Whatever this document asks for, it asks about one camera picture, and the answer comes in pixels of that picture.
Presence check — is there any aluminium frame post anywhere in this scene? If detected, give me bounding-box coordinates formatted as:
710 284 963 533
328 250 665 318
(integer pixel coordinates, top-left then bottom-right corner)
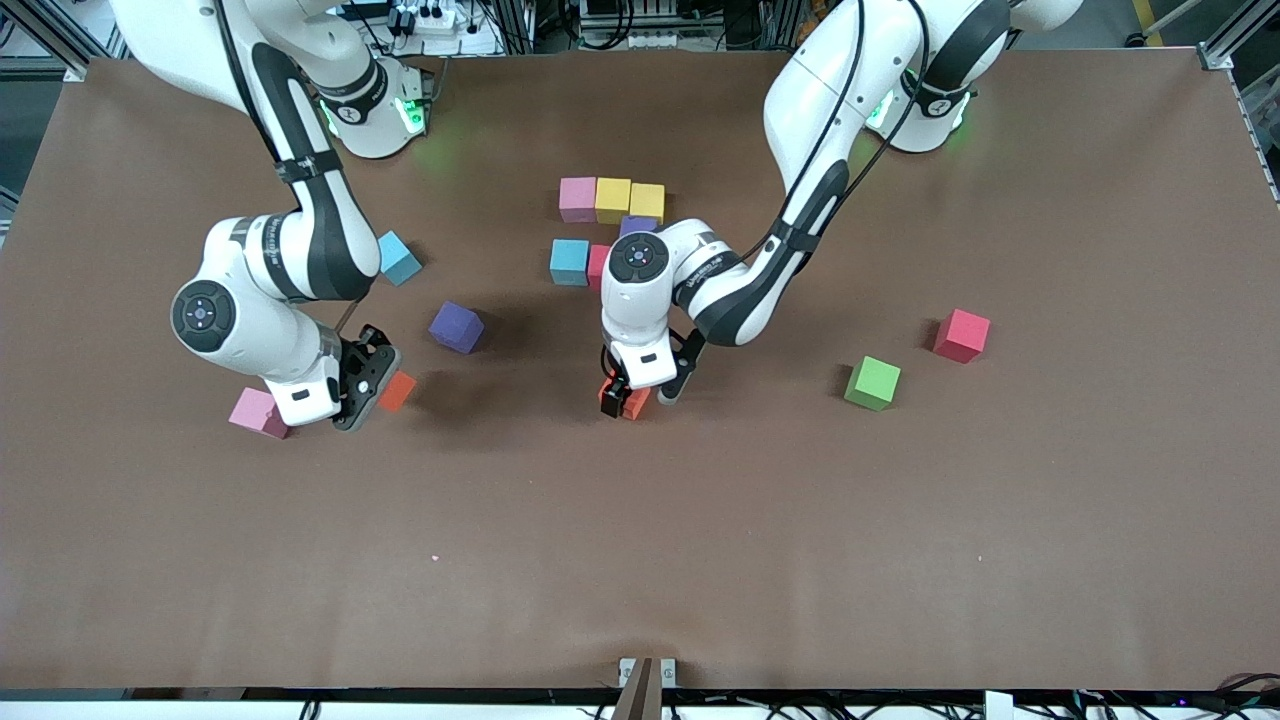
0 0 121 83
1195 0 1280 71

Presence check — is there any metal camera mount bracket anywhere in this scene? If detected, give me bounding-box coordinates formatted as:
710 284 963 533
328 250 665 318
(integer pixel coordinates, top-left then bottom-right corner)
612 657 678 720

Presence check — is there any green foam block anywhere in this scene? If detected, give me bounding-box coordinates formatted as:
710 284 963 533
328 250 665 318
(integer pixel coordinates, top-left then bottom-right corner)
843 355 902 412

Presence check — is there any light blue foam block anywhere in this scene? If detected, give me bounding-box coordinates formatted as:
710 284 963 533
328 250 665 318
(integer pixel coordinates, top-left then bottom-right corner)
549 238 591 288
378 231 424 288

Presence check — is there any white power strip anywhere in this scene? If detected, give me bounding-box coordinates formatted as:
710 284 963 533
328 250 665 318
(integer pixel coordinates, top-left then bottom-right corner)
583 28 701 51
380 3 463 39

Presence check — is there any pink foam block with dent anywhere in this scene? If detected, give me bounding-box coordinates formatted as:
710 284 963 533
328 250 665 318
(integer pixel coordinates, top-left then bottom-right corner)
228 387 291 441

